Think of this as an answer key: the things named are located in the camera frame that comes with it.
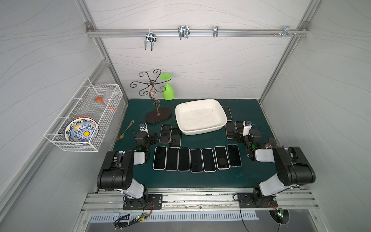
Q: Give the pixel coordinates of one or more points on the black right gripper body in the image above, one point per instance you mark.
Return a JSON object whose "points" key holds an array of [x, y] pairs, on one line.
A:
{"points": [[240, 136]]}

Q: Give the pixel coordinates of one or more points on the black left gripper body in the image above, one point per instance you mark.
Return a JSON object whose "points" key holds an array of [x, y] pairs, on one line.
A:
{"points": [[152, 138]]}

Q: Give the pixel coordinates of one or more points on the grey case phone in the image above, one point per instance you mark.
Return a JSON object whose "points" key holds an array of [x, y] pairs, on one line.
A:
{"points": [[239, 126]]}

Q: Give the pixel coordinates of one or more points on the clear case phone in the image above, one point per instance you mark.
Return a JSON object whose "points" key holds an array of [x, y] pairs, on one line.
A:
{"points": [[234, 155]]}

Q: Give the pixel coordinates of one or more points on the light pink case phone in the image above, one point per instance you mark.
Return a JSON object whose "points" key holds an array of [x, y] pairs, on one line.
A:
{"points": [[160, 158]]}

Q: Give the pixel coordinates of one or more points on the pale green case phone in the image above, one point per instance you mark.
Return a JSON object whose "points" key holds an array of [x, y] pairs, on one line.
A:
{"points": [[175, 141]]}

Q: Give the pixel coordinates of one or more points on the rose case phone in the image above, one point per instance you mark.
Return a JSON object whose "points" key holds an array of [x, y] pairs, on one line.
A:
{"points": [[172, 159]]}

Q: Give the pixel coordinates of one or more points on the dark pink case phone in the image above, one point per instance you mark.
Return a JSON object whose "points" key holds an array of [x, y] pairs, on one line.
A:
{"points": [[222, 160]]}

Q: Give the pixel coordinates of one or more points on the dark green screen phone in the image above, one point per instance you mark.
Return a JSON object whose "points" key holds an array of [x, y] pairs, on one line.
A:
{"points": [[228, 113]]}

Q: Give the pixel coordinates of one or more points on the mint green case phone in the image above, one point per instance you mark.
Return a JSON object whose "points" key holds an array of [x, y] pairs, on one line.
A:
{"points": [[184, 159]]}

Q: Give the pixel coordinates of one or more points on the cream case phone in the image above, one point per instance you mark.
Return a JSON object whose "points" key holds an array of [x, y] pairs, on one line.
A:
{"points": [[208, 160]]}

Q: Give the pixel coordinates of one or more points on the white plastic storage box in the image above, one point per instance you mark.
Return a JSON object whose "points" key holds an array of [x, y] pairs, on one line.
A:
{"points": [[201, 116]]}

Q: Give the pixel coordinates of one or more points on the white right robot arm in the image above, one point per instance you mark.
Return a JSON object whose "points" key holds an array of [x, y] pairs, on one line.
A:
{"points": [[291, 165]]}

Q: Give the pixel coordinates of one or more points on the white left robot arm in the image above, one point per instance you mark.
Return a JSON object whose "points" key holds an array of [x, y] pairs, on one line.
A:
{"points": [[116, 173]]}

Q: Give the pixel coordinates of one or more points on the brass spoon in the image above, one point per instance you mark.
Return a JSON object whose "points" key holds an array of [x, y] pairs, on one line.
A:
{"points": [[123, 134]]}

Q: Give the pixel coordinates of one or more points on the black metal cup stand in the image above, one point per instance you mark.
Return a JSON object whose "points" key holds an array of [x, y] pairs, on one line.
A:
{"points": [[154, 86]]}

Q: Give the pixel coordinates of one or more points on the green table mat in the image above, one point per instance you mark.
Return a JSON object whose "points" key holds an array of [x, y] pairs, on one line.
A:
{"points": [[249, 175]]}

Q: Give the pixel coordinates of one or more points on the green plastic wine glass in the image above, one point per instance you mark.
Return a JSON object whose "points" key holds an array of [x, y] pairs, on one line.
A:
{"points": [[168, 92]]}

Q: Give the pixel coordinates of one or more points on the blue yellow patterned plate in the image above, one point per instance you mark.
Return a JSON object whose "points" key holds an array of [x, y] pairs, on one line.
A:
{"points": [[80, 130]]}

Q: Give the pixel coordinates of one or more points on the orange plastic funnel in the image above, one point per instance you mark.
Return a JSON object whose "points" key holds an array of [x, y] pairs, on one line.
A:
{"points": [[100, 99]]}

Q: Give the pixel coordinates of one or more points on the white vent strip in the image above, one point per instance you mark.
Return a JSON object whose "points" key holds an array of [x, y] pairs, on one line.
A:
{"points": [[176, 216]]}

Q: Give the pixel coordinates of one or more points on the left metal hook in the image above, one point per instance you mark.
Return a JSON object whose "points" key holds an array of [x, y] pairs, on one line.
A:
{"points": [[151, 38]]}

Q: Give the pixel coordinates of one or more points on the metal hook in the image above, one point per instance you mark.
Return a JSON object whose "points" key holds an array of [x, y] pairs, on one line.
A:
{"points": [[151, 38], [183, 32]]}

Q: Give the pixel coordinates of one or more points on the middle metal hook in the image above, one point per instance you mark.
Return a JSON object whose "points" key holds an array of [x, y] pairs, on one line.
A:
{"points": [[183, 32]]}

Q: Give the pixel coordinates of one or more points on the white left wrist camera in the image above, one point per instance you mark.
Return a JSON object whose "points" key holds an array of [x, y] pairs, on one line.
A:
{"points": [[143, 127]]}

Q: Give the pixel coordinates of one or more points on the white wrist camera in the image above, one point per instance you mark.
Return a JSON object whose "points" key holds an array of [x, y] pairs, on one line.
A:
{"points": [[247, 125], [143, 127]]}

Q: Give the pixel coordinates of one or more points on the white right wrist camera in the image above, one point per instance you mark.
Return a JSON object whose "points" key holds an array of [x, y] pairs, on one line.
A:
{"points": [[247, 125]]}

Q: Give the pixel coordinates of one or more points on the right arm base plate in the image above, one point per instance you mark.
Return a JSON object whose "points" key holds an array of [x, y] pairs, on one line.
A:
{"points": [[250, 200]]}

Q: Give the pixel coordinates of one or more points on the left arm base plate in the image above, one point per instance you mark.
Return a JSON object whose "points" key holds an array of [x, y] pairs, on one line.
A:
{"points": [[150, 201]]}

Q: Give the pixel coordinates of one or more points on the white wire wall basket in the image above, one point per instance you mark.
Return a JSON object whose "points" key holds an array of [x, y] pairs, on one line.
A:
{"points": [[83, 104]]}

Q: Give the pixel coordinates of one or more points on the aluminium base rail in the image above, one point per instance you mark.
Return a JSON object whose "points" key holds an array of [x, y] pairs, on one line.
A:
{"points": [[197, 199]]}

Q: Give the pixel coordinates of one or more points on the right metal bracket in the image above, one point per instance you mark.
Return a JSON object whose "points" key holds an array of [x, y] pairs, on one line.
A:
{"points": [[286, 32]]}

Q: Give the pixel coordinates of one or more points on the small metal bracket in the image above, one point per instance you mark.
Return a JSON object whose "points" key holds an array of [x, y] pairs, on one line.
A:
{"points": [[215, 31]]}

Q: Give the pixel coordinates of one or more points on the aluminium top rail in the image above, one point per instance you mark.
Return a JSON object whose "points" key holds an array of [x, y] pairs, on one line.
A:
{"points": [[173, 33]]}

